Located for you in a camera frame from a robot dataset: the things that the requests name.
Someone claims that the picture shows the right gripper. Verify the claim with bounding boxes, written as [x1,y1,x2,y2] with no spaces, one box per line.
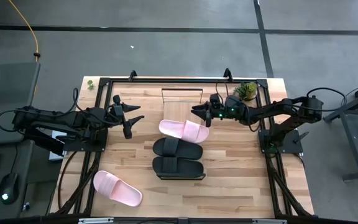
[191,92,249,128]

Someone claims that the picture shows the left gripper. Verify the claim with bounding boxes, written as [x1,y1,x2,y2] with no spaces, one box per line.
[103,95,145,140]

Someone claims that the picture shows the pink slide sandal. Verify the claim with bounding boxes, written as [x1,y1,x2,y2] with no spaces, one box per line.
[93,170,144,208]
[158,119,210,144]

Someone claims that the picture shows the black slide sandal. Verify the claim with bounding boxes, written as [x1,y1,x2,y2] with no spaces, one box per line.
[152,156,206,180]
[152,138,204,160]

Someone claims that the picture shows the potted green plant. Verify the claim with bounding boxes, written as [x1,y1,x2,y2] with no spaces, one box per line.
[232,81,259,102]

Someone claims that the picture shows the white box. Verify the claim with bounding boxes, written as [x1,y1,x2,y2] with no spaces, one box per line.
[48,124,70,161]

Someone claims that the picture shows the grey side desk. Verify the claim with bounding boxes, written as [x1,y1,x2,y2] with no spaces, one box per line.
[0,61,62,218]

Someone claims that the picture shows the black computer mouse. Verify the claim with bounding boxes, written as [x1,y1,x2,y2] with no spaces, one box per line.
[0,172,21,205]

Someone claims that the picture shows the grey metal stand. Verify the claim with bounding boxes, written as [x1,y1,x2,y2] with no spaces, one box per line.
[321,77,358,183]

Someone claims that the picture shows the wooden shelf with black frame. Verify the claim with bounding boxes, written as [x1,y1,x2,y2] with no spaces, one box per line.
[157,88,208,180]

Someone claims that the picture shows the black aluminium table frame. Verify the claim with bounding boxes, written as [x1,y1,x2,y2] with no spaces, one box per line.
[50,76,313,218]

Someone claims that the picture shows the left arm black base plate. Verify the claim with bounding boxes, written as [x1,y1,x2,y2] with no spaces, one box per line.
[62,129,108,153]

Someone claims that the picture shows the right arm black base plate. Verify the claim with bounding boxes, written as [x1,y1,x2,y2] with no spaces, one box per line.
[258,129,304,155]

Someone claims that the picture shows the silver metal bracket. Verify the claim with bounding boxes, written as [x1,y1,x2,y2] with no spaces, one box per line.
[252,218,288,224]
[78,217,114,224]

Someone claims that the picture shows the yellow cable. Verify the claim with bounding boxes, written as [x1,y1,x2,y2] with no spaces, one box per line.
[7,0,40,62]

